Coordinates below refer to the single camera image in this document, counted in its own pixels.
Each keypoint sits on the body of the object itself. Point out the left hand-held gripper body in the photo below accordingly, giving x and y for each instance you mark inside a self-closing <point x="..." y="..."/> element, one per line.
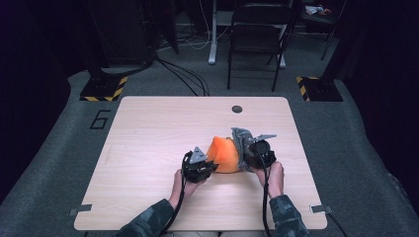
<point x="194" y="169"/>

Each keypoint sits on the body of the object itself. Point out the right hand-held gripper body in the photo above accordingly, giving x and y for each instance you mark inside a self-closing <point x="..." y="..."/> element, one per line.
<point x="262" y="156"/>

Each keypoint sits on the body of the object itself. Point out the orange plush toy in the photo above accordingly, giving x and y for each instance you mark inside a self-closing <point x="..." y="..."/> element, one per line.
<point x="224" y="156"/>

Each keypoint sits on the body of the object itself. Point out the person's left hand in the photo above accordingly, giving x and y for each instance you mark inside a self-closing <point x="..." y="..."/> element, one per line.
<point x="183" y="191"/>

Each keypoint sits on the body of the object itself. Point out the person's right hand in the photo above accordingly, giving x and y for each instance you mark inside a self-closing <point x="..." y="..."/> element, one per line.
<point x="275" y="181"/>

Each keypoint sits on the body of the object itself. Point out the black table grommet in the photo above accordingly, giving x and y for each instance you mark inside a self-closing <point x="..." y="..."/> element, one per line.
<point x="236" y="109"/>

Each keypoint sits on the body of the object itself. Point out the grey tape strip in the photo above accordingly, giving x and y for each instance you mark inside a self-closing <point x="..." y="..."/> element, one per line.
<point x="321" y="209"/>
<point x="80" y="209"/>

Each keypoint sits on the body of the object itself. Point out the black stand base hazard stripes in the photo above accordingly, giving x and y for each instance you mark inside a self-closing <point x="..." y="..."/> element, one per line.
<point x="100" y="89"/>
<point x="321" y="89"/>

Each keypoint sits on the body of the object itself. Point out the white desk leg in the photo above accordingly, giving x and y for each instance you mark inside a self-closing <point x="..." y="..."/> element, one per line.
<point x="212" y="39"/>
<point x="282" y="61"/>

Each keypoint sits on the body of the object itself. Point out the black folding chair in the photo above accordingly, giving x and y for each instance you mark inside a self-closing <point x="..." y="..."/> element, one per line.
<point x="257" y="39"/>

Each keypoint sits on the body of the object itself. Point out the dark chair with clutter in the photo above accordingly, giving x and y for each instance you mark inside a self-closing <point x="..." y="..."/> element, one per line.
<point x="324" y="23"/>

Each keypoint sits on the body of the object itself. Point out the black cabinet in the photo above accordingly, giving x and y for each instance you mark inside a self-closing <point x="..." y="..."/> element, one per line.
<point x="122" y="33"/>

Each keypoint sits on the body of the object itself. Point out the orange and white clutter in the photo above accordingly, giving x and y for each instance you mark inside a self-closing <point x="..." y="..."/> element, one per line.
<point x="316" y="10"/>

